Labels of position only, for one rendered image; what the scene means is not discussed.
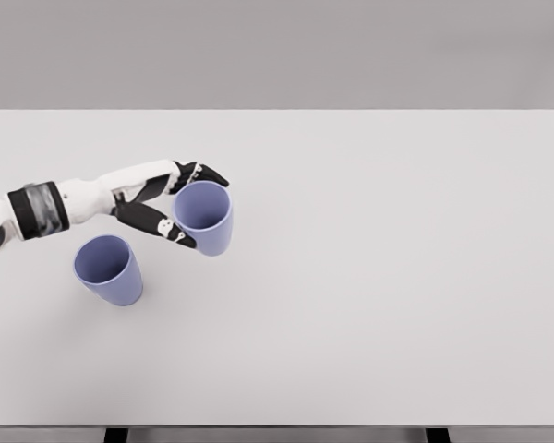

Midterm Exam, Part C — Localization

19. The lavender blue plastic cup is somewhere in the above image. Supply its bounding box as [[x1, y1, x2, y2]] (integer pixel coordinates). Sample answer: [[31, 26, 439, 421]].
[[73, 234, 144, 307], [171, 180, 235, 257]]

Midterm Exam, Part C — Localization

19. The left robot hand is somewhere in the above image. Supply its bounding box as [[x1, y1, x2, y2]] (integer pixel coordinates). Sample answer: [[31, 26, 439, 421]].
[[91, 159, 230, 250]]

